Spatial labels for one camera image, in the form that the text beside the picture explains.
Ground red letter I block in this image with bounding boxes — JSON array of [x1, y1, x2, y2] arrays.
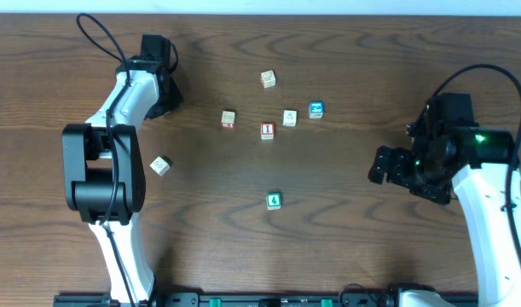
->
[[260, 123, 275, 140]]

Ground blue number 2 block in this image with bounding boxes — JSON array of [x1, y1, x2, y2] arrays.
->
[[309, 101, 325, 119]]

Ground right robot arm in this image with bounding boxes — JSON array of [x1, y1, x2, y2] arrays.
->
[[368, 126, 521, 306]]

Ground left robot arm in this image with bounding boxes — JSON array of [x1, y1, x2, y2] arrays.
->
[[62, 55, 182, 306]]

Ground wooden block red side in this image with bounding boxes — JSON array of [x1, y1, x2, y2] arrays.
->
[[221, 111, 235, 129]]

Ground tilted plain wooden block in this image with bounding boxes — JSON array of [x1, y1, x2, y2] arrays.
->
[[150, 156, 171, 177]]

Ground plain wooden block top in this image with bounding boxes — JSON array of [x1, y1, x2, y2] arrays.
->
[[261, 70, 276, 88]]

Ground wooden block centre right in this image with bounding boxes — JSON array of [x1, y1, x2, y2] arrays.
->
[[282, 110, 298, 127]]

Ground green tree picture block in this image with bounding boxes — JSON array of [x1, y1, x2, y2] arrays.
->
[[266, 193, 282, 210]]

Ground black mounting rail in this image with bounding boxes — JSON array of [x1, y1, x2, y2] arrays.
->
[[52, 293, 478, 307]]

